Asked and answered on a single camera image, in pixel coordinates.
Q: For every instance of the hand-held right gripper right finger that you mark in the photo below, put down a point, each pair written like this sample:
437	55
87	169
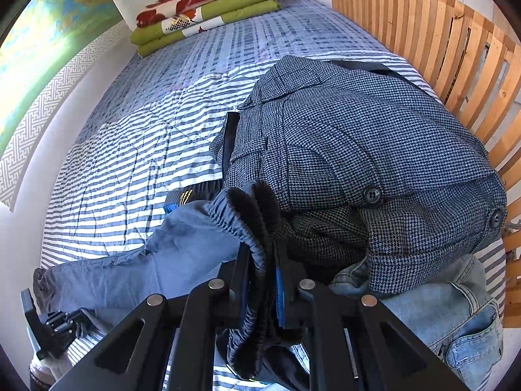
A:
280	297

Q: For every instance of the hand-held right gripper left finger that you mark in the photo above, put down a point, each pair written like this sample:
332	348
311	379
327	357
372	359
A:
242	289

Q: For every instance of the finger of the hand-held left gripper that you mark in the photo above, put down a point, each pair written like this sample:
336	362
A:
63	321

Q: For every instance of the dark grey shorts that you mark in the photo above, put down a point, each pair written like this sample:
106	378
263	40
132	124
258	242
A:
163	252

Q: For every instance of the person's left hand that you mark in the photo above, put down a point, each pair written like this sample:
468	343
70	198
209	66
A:
40	361

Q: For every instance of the dark olive houndstooth garment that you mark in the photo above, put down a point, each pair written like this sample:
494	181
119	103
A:
325	236

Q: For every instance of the blue and yellow ribbed garment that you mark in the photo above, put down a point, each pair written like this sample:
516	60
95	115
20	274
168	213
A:
185	197

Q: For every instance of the striped bedspread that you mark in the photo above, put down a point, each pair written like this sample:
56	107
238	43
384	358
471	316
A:
163	110

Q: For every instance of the folded green floral blanket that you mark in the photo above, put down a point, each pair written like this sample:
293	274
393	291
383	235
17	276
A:
228	8

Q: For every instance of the wooden slatted bed rail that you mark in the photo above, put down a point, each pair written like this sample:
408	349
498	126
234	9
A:
407	20

